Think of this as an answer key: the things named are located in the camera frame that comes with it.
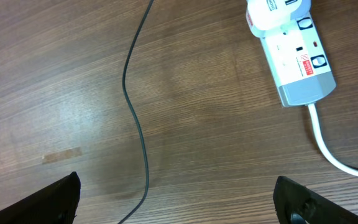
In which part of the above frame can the black charger cable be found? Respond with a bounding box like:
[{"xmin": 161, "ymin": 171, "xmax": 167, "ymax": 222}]
[{"xmin": 116, "ymin": 0, "xmax": 155, "ymax": 224}]

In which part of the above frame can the white USB charger plug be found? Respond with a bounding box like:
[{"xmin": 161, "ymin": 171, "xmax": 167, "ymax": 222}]
[{"xmin": 247, "ymin": 0, "xmax": 311, "ymax": 30}]

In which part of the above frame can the white power strip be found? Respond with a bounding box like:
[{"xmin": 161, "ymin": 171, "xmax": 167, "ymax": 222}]
[{"xmin": 259, "ymin": 10, "xmax": 336, "ymax": 112}]

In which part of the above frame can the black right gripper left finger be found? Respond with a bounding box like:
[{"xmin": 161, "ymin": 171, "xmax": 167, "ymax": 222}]
[{"xmin": 0, "ymin": 172, "xmax": 81, "ymax": 224}]

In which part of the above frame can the white power strip cord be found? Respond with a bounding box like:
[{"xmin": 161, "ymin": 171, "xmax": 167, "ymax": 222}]
[{"xmin": 307, "ymin": 103, "xmax": 358, "ymax": 180}]

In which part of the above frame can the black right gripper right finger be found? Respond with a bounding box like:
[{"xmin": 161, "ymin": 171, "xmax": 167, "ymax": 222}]
[{"xmin": 273, "ymin": 176, "xmax": 358, "ymax": 224}]

